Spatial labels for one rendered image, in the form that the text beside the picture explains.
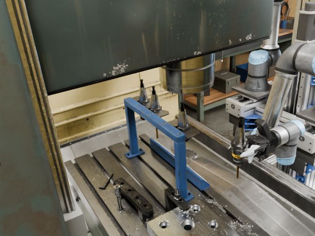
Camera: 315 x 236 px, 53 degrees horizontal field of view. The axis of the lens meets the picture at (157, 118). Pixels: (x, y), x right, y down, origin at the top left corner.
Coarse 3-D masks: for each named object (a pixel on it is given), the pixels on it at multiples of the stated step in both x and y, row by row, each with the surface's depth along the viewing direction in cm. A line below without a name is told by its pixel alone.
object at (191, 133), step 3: (189, 129) 128; (192, 129) 128; (195, 129) 128; (183, 132) 126; (186, 132) 126; (189, 132) 126; (192, 132) 126; (195, 132) 126; (198, 132) 126; (186, 135) 124; (189, 135) 124; (192, 135) 124; (195, 135) 124; (186, 138) 123; (189, 138) 123
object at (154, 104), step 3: (156, 93) 144; (153, 96) 143; (156, 96) 143; (153, 99) 143; (156, 99) 144; (150, 102) 145; (153, 102) 144; (156, 102) 144; (150, 105) 146; (153, 105) 144; (156, 105) 144; (159, 105) 146; (153, 108) 145; (156, 108) 145
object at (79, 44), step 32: (32, 0) 54; (64, 0) 57; (96, 0) 59; (128, 0) 63; (160, 0) 66; (192, 0) 70; (224, 0) 75; (256, 0) 80; (32, 32) 56; (64, 32) 59; (96, 32) 62; (128, 32) 65; (160, 32) 69; (192, 32) 74; (224, 32) 79; (256, 32) 84; (64, 64) 61; (96, 64) 64; (128, 64) 68; (160, 64) 73
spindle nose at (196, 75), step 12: (192, 60) 83; (204, 60) 84; (168, 72) 87; (180, 72) 85; (192, 72) 85; (204, 72) 86; (168, 84) 89; (180, 84) 86; (192, 84) 86; (204, 84) 88
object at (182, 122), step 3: (180, 111) 126; (183, 111) 126; (180, 114) 126; (183, 114) 126; (186, 114) 127; (180, 117) 127; (183, 117) 126; (186, 117) 127; (180, 120) 127; (183, 120) 127; (186, 120) 127; (180, 123) 127; (183, 123) 127; (186, 123) 128; (180, 126) 128; (183, 126) 128; (186, 126) 128
